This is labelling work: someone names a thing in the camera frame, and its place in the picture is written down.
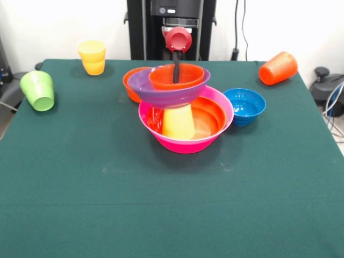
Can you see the small orange plastic bowl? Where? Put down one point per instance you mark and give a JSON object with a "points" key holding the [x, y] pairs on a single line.
{"points": [[130, 88], [193, 78]]}

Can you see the yellow plastic cup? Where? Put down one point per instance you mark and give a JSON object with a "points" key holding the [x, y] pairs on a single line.
{"points": [[178, 123], [92, 59]]}

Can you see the blue plastic bowl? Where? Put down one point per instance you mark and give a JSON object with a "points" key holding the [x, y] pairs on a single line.
{"points": [[246, 107]]}

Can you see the large pink plastic bowl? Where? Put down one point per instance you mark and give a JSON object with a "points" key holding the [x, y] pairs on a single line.
{"points": [[185, 146]]}

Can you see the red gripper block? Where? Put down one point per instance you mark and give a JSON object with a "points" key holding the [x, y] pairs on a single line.
{"points": [[178, 40]]}

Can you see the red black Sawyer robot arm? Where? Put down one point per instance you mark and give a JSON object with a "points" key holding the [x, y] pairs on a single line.
{"points": [[174, 10]]}

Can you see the orange plastic cup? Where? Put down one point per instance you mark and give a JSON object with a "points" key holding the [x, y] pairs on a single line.
{"points": [[279, 68]]}

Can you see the green plastic cup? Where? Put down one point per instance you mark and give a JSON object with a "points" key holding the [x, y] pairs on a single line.
{"points": [[39, 91]]}

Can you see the black chair base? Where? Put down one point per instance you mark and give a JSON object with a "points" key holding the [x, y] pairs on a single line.
{"points": [[325, 86], [10, 88]]}

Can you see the dark green table cloth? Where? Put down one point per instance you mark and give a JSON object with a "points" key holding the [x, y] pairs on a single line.
{"points": [[161, 215]]}

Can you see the purple plastic bowl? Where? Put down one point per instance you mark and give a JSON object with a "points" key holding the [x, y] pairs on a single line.
{"points": [[166, 98]]}

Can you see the large orange plastic bowl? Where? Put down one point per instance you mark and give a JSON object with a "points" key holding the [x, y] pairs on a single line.
{"points": [[212, 118]]}

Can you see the black column stand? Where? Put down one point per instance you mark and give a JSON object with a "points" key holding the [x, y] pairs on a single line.
{"points": [[137, 32]]}

